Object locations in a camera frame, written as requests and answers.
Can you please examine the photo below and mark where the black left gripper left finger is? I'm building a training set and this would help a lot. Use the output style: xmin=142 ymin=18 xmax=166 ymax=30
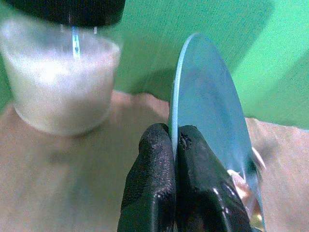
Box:
xmin=117 ymin=123 xmax=177 ymax=232

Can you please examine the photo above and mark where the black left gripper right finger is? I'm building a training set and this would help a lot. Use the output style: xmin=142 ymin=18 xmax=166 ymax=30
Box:
xmin=174 ymin=124 xmax=253 ymax=232

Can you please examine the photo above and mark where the light blue glossy plate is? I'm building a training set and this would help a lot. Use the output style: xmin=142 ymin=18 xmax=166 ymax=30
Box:
xmin=168 ymin=33 xmax=267 ymax=232

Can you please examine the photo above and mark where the white jar with black lid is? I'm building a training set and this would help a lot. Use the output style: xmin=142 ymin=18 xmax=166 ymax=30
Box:
xmin=0 ymin=0 xmax=126 ymax=136

